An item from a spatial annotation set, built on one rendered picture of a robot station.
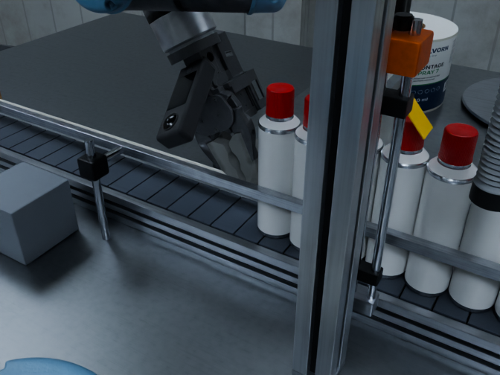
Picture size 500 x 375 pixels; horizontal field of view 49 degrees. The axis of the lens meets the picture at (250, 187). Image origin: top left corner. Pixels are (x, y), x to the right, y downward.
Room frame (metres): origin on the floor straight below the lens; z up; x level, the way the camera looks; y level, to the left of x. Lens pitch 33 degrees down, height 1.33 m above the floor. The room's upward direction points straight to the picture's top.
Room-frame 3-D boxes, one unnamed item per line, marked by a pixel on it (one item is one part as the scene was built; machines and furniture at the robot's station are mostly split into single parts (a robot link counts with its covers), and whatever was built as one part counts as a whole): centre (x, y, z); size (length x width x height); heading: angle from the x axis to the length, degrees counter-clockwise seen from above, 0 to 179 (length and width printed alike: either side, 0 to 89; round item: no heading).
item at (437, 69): (1.06, -0.30, 0.95); 0.20 x 0.20 x 0.14
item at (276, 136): (0.60, -0.04, 0.98); 0.05 x 0.05 x 0.20
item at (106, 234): (0.66, 0.20, 0.91); 0.07 x 0.03 x 0.17; 149
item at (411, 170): (0.52, -0.17, 0.98); 0.05 x 0.05 x 0.20
